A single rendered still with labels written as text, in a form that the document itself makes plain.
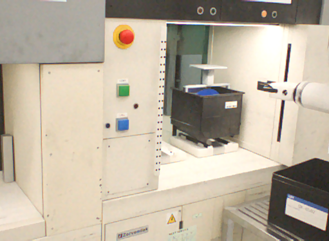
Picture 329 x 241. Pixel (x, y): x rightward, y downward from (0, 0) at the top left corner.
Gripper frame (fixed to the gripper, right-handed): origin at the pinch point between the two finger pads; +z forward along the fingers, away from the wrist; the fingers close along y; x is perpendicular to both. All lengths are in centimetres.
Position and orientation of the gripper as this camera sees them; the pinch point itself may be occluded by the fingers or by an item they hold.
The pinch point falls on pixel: (266, 86)
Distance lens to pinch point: 155.7
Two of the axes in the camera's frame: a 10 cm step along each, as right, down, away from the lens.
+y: 8.3, -1.0, 5.4
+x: 0.5, -9.7, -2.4
